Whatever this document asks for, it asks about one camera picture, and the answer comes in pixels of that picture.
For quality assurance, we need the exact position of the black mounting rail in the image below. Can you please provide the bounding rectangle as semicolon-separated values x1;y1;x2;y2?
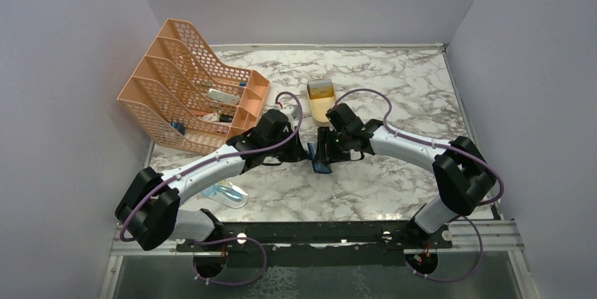
176;220;453;268

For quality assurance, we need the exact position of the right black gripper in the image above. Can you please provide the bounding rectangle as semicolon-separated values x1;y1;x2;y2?
315;126;351;163

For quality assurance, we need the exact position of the purple cable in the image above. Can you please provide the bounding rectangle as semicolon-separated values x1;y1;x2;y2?
118;91;304;287
332;88;505;284

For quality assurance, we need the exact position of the dark blue card holder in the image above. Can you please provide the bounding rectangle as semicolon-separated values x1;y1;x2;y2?
311;162;332;174

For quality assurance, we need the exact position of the stack of credit cards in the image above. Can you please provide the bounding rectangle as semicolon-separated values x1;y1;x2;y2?
307;79;335;100

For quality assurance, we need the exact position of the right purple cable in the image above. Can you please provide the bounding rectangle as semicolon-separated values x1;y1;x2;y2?
332;88;505;284

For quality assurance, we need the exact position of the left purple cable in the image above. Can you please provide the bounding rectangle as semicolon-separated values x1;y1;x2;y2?
118;91;304;287

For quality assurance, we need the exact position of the white grey eraser box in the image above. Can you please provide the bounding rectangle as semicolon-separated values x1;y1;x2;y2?
206;89;240;105

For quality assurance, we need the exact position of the beige oval tray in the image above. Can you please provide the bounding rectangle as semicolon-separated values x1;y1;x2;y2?
307;90;337;127

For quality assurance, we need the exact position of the blue item in organizer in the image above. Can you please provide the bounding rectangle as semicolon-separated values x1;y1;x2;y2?
170;122;186;135

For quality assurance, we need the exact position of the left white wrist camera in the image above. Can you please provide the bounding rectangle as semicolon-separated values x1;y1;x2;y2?
281;105;300;125

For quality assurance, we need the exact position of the orange plastic file organizer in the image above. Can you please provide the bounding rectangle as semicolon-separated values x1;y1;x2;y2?
117;18;270;155

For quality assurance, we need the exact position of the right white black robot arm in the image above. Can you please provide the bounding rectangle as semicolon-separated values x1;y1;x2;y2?
308;103;497;248

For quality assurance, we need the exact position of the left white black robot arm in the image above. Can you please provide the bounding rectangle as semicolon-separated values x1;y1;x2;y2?
115;108;308;250

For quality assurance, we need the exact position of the clear blister pack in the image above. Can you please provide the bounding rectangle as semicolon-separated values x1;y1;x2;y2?
201;180;249;209

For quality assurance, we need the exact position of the small black item in organizer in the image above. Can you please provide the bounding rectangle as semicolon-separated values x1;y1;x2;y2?
218;114;234;123

